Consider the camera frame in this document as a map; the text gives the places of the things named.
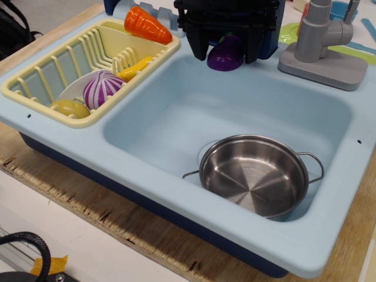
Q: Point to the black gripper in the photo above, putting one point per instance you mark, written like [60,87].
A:
[198,17]

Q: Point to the grey toy faucet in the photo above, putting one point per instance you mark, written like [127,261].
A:
[310,58]

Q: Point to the light blue toy utensil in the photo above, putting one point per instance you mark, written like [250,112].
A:
[371,30]

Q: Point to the cream plastic dish rack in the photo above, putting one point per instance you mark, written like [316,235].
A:
[102,45]

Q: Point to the light blue toy sink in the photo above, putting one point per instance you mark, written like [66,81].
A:
[130,167]

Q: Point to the black backpack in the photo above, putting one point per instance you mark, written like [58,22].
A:
[14,36]

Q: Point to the stainless steel pot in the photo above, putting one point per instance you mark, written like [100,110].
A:
[258,173]

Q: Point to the wooden board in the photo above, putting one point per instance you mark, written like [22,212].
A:
[154,135]

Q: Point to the purple toy eggplant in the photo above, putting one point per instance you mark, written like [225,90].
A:
[227,55]

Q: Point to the black metal base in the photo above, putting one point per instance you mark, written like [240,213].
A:
[16,276]

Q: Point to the yellow toy banana pepper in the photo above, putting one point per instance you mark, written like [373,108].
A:
[129,73]

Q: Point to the yellow toy potato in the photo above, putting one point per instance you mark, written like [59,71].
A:
[70,108]

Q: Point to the white toy plate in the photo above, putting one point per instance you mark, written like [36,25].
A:
[75,89]

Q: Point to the yellow tape piece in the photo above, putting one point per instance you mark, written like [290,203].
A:
[58,265]

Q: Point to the purple white toy onion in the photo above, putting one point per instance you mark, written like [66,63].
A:
[103,84]

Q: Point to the blue toy bowl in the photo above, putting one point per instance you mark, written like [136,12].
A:
[344,11]

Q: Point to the orange toy carrot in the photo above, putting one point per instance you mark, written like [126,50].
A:
[140,23]

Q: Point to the green toy plate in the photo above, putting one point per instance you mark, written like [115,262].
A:
[288,35]

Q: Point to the dark blue plastic box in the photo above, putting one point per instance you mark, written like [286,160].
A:
[270,40]

